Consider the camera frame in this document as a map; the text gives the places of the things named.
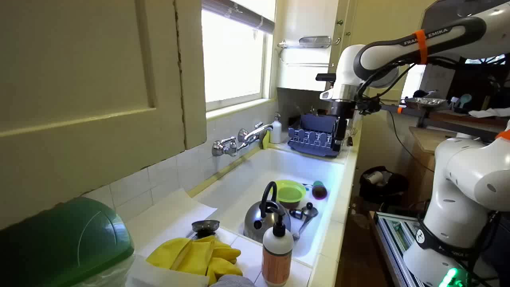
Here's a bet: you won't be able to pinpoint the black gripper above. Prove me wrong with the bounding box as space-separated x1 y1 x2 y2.
332 103 356 141

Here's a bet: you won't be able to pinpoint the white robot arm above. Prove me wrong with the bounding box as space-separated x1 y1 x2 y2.
321 2 510 287

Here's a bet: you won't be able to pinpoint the cream upper cabinet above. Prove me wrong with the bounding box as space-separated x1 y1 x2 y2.
0 0 207 229

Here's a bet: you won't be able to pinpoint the blue dish rack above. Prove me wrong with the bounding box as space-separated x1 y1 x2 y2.
287 114 346 159

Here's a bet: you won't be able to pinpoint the white dish soap bottle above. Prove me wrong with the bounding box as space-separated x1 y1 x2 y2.
271 116 282 146

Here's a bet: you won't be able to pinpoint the dark cup in sink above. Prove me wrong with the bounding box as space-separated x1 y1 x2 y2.
313 181 329 200

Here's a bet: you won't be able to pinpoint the black waste bin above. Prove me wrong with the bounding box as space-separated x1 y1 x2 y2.
360 167 410 206

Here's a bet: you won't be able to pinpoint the green plastic bowl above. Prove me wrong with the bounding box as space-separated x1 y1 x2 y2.
276 181 306 210

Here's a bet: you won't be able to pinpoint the metal utensil in sink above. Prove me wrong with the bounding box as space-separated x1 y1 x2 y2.
290 203 319 240

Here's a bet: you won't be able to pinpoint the window with blind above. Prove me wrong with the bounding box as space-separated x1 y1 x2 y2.
201 0 276 112

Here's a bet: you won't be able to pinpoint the soap pump bottle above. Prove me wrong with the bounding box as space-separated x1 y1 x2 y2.
262 202 294 287

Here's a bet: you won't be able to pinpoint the black sink strainer plug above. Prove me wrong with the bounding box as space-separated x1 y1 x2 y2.
192 221 220 238

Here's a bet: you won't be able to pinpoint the yellow rubber gloves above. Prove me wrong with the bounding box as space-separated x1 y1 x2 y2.
147 237 243 285

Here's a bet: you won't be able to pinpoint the green lid container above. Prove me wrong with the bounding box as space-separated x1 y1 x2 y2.
0 198 134 287

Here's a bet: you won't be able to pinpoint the black camera on stand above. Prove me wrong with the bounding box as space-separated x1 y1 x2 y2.
316 74 337 84

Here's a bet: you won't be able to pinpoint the chrome wall faucet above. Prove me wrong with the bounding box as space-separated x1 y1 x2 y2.
212 124 273 157

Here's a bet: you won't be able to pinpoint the steel kettle black handle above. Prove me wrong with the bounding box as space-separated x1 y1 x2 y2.
244 183 292 243

